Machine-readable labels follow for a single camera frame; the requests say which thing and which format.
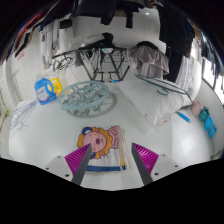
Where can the yellow box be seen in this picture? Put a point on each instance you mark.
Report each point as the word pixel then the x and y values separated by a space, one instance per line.
pixel 57 86

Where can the hanging clothes row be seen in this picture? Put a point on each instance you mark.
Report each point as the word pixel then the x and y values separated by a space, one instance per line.
pixel 175 30

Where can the pink bucket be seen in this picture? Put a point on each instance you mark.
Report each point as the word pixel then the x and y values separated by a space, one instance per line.
pixel 196 108

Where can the blue detergent bottle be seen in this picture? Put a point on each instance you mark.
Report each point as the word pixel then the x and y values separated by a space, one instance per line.
pixel 44 92

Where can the white pillow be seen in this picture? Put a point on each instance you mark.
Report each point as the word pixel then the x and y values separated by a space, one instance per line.
pixel 151 101

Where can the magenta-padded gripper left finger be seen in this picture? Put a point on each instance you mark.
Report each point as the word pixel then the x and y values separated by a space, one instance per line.
pixel 60 166

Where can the teal blue bags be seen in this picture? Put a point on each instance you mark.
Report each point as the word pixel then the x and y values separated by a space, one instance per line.
pixel 208 123

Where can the grey garment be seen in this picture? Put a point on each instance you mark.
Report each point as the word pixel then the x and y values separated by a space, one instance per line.
pixel 148 61

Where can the blue brush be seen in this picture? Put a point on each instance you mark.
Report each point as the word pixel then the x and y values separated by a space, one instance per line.
pixel 184 117

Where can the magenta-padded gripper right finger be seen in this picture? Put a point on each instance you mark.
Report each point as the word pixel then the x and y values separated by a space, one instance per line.
pixel 163 165

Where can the pale blue round peg hanger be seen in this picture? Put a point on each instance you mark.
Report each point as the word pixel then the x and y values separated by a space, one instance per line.
pixel 83 96

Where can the black folding drying rack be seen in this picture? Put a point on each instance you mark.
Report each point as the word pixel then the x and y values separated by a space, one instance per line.
pixel 100 56

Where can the cartoon print towel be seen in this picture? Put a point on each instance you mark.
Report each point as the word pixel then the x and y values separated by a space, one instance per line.
pixel 100 140

